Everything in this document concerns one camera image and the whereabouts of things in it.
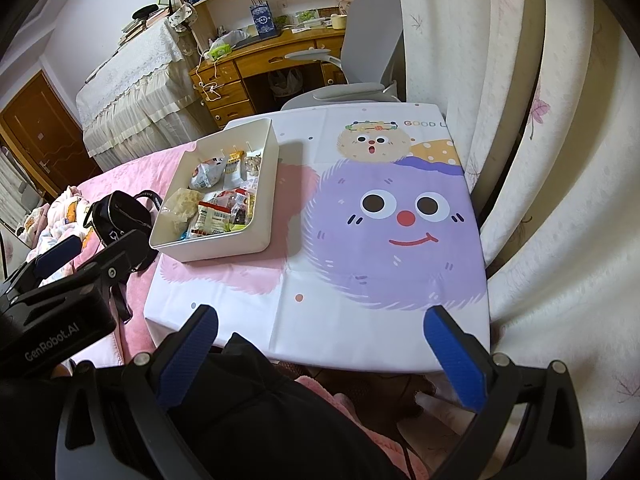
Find white leaf print curtain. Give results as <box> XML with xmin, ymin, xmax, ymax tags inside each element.
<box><xmin>395</xmin><ymin>0</ymin><xmax>640</xmax><ymax>480</ymax></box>

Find floral cloth pouch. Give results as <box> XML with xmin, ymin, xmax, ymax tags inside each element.
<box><xmin>165</xmin><ymin>2</ymin><xmax>198</xmax><ymax>33</ymax></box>

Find person's pink trousers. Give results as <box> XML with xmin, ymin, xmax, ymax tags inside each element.
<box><xmin>295</xmin><ymin>375</ymin><xmax>431</xmax><ymax>480</ymax></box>

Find pink blanket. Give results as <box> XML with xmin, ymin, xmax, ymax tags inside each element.
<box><xmin>65</xmin><ymin>140</ymin><xmax>201</xmax><ymax>361</ymax></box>

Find pile of flat books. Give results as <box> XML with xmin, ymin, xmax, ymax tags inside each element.
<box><xmin>117</xmin><ymin>5</ymin><xmax>173</xmax><ymax>43</ymax></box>

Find white lace cover cloth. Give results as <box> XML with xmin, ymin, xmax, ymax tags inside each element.
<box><xmin>75</xmin><ymin>20</ymin><xmax>216</xmax><ymax>171</ymax></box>

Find yellow white oat bar packet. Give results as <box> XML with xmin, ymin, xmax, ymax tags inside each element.
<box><xmin>222</xmin><ymin>150</ymin><xmax>246</xmax><ymax>188</ymax></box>

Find cartoon printed blanket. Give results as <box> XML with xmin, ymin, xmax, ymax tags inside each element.
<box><xmin>17</xmin><ymin>185</ymin><xmax>93</xmax><ymax>261</ymax></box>

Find blue paper bag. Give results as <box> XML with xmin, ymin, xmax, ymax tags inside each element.
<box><xmin>249</xmin><ymin>0</ymin><xmax>281</xmax><ymax>38</ymax></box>

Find cartoon printed tablecloth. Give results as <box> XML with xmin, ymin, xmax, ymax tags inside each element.
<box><xmin>144</xmin><ymin>101</ymin><xmax>491</xmax><ymax>376</ymax></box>

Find waste basket with liner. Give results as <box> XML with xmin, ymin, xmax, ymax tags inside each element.
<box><xmin>270</xmin><ymin>70</ymin><xmax>303</xmax><ymax>98</ymax></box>

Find wooden desk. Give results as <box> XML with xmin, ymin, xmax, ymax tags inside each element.
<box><xmin>189</xmin><ymin>25</ymin><xmax>351</xmax><ymax>128</ymax></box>

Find white plastic bag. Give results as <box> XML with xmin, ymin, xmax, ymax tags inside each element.
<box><xmin>212</xmin><ymin>29</ymin><xmax>248</xmax><ymax>51</ymax></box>

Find large puffed rice ball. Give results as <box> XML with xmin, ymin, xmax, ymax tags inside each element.
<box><xmin>159</xmin><ymin>187</ymin><xmax>203</xmax><ymax>233</ymax></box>

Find green print box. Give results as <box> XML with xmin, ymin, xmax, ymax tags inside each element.
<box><xmin>287</xmin><ymin>9</ymin><xmax>323</xmax><ymax>28</ymax></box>

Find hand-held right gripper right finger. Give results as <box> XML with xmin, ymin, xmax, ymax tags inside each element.
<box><xmin>422</xmin><ymin>305</ymin><xmax>588</xmax><ymax>480</ymax></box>

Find black shoulder bag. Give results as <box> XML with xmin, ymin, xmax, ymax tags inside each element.
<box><xmin>80</xmin><ymin>190</ymin><xmax>163</xmax><ymax>323</ymax></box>

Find grey office chair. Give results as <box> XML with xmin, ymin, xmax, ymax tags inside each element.
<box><xmin>280</xmin><ymin>0</ymin><xmax>408</xmax><ymax>111</ymax></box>

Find white plastic storage bin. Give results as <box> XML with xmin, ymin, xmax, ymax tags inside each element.
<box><xmin>149</xmin><ymin>117</ymin><xmax>281</xmax><ymax>263</ymax></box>

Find white packet with orange print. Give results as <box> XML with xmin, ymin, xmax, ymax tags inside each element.
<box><xmin>189</xmin><ymin>157</ymin><xmax>228</xmax><ymax>191</ymax></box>

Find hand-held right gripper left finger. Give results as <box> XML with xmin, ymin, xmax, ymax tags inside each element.
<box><xmin>55</xmin><ymin>304</ymin><xmax>220</xmax><ymax>480</ymax></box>

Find brown wooden door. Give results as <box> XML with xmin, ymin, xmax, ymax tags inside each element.
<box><xmin>0</xmin><ymin>70</ymin><xmax>103</xmax><ymax>201</ymax></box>

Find person's black clothing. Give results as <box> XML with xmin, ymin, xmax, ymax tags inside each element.
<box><xmin>0</xmin><ymin>332</ymin><xmax>411</xmax><ymax>480</ymax></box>

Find white charging cable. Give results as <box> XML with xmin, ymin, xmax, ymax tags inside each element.
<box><xmin>192</xmin><ymin>50</ymin><xmax>223</xmax><ymax>106</ymax></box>

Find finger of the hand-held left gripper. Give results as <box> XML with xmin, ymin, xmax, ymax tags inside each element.
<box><xmin>30</xmin><ymin>230</ymin><xmax>160</xmax><ymax>306</ymax></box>
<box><xmin>0</xmin><ymin>236</ymin><xmax>83</xmax><ymax>301</ymax></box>

